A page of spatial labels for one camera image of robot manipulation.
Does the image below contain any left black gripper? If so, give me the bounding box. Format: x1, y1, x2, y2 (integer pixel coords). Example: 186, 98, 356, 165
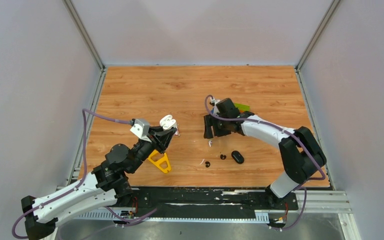
128, 124, 178, 174

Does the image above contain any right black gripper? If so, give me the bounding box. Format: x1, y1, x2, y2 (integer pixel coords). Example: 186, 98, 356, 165
204, 113, 231, 139

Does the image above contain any white earbud charging case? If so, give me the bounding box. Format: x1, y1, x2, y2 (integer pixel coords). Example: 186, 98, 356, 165
159, 114, 177, 130

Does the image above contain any black earbud case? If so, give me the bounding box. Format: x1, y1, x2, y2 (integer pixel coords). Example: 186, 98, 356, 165
231, 150, 245, 164

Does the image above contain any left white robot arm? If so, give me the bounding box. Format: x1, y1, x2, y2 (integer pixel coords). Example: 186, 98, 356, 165
21, 126, 177, 240

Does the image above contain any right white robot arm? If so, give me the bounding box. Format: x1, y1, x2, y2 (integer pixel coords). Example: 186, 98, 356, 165
203, 94, 327, 209

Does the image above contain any pink snack packet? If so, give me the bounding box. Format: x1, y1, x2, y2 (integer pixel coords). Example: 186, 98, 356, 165
174, 123, 180, 136

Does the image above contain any yellow triangular plastic piece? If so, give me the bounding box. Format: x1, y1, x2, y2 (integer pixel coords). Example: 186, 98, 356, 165
147, 150, 172, 174

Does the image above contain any green toy brick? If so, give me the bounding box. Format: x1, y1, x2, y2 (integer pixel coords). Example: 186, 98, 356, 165
234, 103, 250, 112

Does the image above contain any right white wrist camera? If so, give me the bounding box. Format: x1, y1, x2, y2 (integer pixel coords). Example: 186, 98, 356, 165
209, 97, 221, 116

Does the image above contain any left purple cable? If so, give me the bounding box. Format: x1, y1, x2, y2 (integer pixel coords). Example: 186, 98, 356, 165
11, 108, 160, 240

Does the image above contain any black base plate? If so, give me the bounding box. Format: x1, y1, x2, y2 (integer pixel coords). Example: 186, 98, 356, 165
100, 186, 300, 220

